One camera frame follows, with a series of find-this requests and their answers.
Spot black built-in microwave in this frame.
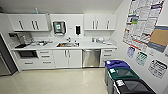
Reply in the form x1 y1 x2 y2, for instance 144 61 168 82
15 49 39 60

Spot stainless steel sink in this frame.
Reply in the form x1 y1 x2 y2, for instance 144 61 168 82
56 41 80 48

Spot white wall cabinet black handles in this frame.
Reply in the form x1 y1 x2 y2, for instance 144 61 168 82
83 13 118 32

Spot blue lid trash bin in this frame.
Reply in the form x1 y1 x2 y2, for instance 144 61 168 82
104 59 131 88

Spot stainless steel dishwasher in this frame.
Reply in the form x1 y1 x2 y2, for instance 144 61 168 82
82 48 102 68

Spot blue white soap bottle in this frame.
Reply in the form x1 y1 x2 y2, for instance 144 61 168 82
91 36 96 43

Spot small blue wall notice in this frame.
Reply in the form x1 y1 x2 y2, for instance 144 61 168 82
126 45 136 58

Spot black soap dispenser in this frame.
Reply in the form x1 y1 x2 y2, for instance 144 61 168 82
75 24 82 36

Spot dish drying rack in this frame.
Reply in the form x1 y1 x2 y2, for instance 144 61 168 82
33 39 53 47

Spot small black white wall notice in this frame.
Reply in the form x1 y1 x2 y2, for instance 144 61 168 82
147 59 168 80

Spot white drawer unit wide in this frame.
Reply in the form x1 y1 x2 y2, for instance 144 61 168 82
18 49 56 71

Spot black lid trash bin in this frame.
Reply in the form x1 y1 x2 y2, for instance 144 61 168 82
113 79 157 94

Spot grey paper towel dispenser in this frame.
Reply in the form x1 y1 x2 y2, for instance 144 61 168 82
52 20 67 36

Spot small green wall notice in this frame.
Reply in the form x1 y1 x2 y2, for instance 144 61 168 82
135 50 148 67

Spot chrome faucet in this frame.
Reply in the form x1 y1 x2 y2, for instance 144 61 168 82
65 37 73 44

